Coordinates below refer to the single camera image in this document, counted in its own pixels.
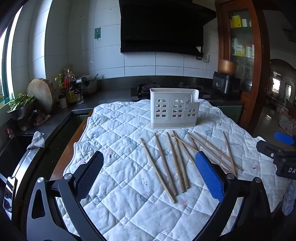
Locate green leafy vegetables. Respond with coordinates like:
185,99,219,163
8,93,37,112

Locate metal bowl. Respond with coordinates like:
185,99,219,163
7,100,37,131

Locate grey dish cloth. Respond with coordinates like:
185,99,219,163
27,131,46,150

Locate metal pressure cooker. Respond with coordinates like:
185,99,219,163
76,74,99,95

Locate white plastic utensil holder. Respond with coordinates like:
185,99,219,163
150,88,199,128

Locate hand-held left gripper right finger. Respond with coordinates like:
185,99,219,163
192,151,273,241

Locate pile of wooden chopsticks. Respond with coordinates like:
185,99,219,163
140,130,244,204

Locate window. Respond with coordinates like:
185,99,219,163
0,6,24,106

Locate white quilted cloth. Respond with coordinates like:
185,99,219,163
57,98,292,241

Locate copper pot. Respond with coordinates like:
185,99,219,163
218,60,238,75

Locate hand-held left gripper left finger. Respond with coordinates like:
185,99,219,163
26,151,105,241

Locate round wooden cutting board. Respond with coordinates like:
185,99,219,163
27,78,54,115

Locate pink patterned mat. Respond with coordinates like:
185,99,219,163
278,113,296,135

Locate person's right hand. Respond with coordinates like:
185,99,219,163
282,182,296,216

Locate black range hood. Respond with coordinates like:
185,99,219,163
119,0,217,55

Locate crumpled brown cloth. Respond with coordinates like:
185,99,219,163
33,113,51,126

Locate black gas stove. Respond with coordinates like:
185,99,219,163
131,82,216,101

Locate black rice cooker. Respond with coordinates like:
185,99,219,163
212,71,241,98

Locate wooden glass-door cabinet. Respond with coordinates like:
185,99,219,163
215,0,271,137

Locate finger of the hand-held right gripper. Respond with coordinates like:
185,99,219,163
256,140,286,159
274,131,296,146

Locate steel sink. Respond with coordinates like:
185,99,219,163
0,133,45,188

